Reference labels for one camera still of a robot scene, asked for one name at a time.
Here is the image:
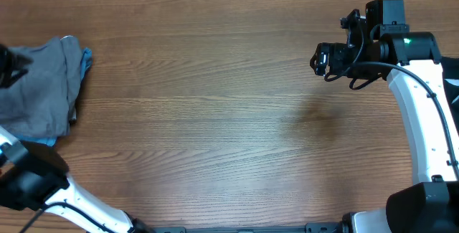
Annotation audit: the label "black shirt with white print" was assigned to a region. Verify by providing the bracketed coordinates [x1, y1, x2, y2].
[441, 57, 459, 130]

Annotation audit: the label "folded blue denim garment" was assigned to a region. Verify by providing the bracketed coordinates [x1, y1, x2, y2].
[15, 48, 93, 148]

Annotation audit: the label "grey shorts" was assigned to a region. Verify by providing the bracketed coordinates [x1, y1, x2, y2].
[1, 36, 82, 138]

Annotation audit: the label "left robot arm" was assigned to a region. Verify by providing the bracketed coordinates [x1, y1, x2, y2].
[1, 36, 152, 232]

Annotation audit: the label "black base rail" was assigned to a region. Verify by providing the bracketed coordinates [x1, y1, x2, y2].
[151, 222, 351, 233]

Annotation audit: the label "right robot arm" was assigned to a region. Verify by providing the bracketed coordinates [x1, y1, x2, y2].
[306, 0, 458, 232]

